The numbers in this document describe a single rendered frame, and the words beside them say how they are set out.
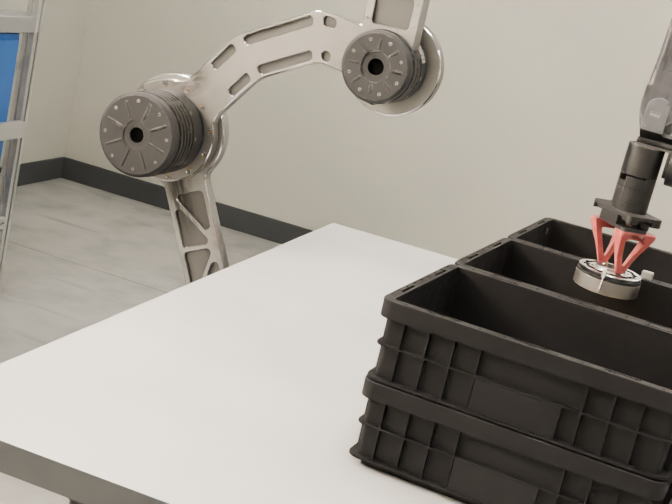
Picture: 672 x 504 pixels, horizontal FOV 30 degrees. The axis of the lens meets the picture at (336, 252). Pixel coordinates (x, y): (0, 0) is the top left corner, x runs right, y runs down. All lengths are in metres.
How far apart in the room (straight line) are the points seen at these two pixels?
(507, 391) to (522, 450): 0.07
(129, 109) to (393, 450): 1.19
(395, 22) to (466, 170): 2.92
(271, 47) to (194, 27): 3.11
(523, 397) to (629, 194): 0.53
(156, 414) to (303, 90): 3.92
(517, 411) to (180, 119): 1.25
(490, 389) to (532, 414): 0.06
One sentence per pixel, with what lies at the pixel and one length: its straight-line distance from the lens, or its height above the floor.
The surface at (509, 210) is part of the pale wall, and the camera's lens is 5.32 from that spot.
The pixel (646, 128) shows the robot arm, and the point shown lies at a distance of 1.99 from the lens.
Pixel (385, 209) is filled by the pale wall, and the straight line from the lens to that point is 5.45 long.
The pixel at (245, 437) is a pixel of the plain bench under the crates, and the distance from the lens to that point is 1.68.
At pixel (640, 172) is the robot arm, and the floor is 1.11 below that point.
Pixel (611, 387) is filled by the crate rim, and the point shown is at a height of 0.91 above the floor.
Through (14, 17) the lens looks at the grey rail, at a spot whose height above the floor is 0.93.
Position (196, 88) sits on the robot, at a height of 0.99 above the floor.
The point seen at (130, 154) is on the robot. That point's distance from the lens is 2.61.
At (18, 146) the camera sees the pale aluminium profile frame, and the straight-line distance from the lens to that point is 4.01.
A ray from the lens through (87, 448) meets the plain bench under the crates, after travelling 1.57.
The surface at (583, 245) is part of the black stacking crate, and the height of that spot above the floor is 0.90.
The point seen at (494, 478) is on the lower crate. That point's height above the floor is 0.75.
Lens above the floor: 1.35
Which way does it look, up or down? 14 degrees down
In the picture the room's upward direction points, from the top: 13 degrees clockwise
